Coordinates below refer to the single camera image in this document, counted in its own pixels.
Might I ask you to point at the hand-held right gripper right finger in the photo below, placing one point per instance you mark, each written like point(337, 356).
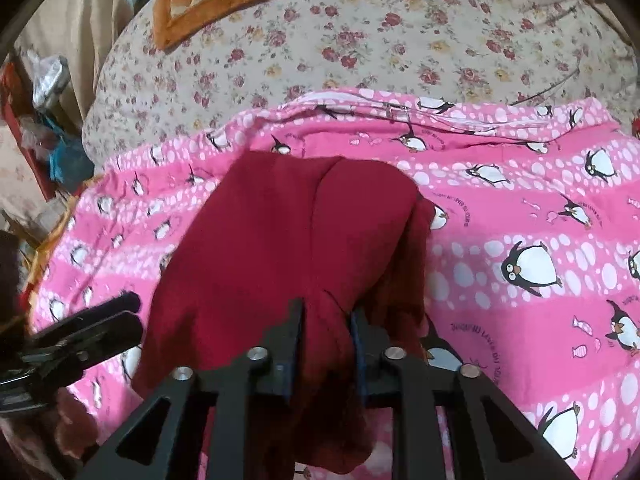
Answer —
point(359, 355)

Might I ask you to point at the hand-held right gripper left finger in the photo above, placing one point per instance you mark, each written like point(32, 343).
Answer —
point(287, 360)

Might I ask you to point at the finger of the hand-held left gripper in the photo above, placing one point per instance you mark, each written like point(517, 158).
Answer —
point(110, 305)
point(115, 330)

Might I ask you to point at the dark red garment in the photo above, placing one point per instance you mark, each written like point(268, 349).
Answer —
point(280, 240)

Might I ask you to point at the person's left hand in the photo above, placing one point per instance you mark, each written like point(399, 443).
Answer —
point(75, 420)

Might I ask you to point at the orange underlay cloth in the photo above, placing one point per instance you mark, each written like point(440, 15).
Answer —
point(50, 240)

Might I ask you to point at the blue plastic bag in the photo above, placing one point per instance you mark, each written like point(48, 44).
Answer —
point(67, 160)

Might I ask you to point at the red rack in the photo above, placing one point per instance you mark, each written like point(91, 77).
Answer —
point(17, 120)

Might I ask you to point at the pink penguin print blanket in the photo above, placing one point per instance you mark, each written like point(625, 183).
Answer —
point(525, 200)

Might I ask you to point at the clear plastic bag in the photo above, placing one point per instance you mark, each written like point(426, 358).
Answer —
point(50, 80)

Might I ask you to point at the beige curtain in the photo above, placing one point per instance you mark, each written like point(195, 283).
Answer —
point(80, 25)

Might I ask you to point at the floral bedsheet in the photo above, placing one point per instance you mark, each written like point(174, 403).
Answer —
point(400, 25)

